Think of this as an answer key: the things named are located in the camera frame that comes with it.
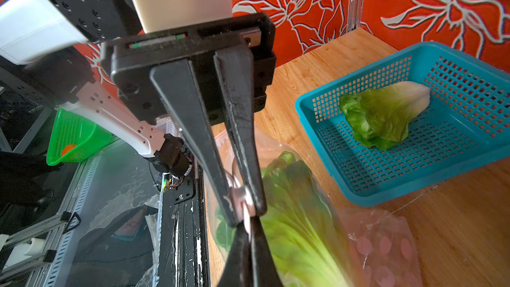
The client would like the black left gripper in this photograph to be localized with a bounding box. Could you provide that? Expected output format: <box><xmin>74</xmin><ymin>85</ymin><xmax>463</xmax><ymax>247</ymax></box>
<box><xmin>101</xmin><ymin>13</ymin><xmax>276</xmax><ymax>227</ymax></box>

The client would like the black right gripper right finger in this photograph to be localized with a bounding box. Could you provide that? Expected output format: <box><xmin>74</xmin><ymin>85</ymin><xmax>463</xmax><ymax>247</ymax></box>
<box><xmin>250</xmin><ymin>217</ymin><xmax>283</xmax><ymax>287</ymax></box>

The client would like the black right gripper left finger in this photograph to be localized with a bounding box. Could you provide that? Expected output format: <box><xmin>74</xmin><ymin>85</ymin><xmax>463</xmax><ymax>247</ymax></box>
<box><xmin>217</xmin><ymin>223</ymin><xmax>252</xmax><ymax>287</ymax></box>

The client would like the green chinese cabbage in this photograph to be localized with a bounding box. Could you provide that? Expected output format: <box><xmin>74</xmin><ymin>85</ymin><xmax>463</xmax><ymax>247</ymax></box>
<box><xmin>339</xmin><ymin>81</ymin><xmax>431</xmax><ymax>150</ymax></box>
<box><xmin>214</xmin><ymin>150</ymin><xmax>351</xmax><ymax>287</ymax></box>

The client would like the clear pink zipper bag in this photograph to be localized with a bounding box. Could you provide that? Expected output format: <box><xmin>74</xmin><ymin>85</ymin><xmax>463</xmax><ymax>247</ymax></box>
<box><xmin>202</xmin><ymin>125</ymin><xmax>423</xmax><ymax>287</ymax></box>

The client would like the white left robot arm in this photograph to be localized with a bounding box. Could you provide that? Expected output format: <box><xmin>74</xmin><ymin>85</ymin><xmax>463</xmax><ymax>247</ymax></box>
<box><xmin>1</xmin><ymin>0</ymin><xmax>276</xmax><ymax>227</ymax></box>

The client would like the green plastic basket outside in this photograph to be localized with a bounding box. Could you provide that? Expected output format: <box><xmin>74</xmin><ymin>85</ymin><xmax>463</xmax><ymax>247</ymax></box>
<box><xmin>46</xmin><ymin>108</ymin><xmax>116</xmax><ymax>166</ymax></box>

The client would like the teal plastic basket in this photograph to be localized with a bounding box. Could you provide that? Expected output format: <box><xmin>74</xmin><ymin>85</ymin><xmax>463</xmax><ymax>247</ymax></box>
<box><xmin>295</xmin><ymin>42</ymin><xmax>509</xmax><ymax>207</ymax></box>

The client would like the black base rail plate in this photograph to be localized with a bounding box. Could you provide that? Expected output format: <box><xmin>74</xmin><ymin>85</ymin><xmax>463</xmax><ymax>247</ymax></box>
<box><xmin>155</xmin><ymin>167</ymin><xmax>211</xmax><ymax>286</ymax></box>

